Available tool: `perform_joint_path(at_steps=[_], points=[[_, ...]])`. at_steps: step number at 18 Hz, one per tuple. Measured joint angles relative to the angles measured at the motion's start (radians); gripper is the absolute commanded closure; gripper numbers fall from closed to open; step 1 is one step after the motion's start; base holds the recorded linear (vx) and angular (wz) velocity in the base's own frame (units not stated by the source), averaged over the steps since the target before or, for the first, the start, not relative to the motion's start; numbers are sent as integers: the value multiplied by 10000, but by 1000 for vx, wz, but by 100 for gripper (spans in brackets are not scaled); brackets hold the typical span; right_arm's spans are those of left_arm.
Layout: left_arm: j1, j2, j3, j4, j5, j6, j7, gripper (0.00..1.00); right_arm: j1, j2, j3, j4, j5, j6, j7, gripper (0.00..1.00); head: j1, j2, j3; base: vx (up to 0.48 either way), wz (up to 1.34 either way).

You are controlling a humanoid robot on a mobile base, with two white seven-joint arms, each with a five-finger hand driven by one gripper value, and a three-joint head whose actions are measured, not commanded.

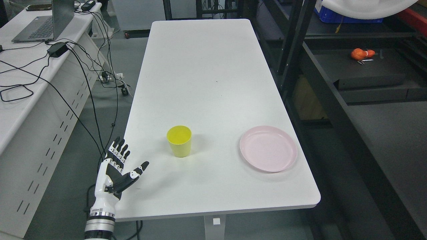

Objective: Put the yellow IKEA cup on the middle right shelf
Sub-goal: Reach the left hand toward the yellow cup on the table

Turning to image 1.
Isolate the pink plastic plate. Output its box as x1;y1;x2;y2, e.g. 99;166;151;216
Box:
239;126;298;173

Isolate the white table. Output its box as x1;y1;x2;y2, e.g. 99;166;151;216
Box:
116;19;321;240

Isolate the yellow plastic cup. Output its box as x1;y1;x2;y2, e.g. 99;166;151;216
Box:
166;125;192;158

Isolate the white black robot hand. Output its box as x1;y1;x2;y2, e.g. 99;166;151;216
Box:
90;136;149;217

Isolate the grey laptop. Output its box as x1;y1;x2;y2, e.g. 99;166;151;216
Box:
12;0;74;43

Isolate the black metal shelf rack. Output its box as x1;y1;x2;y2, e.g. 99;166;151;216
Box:
243;0;426;240

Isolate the black cable on desk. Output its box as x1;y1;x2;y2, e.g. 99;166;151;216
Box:
0;53;50;102

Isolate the black phone on desk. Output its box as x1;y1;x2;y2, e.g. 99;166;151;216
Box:
25;4;52;12

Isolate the white side desk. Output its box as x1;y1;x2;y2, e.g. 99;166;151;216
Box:
0;11;98;240

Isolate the blue plastic crate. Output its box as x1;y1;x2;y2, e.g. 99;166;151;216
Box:
314;0;383;23

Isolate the black power adapter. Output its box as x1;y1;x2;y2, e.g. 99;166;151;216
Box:
47;42;69;58

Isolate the orange toy on shelf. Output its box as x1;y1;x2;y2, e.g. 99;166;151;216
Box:
350;48;375;61

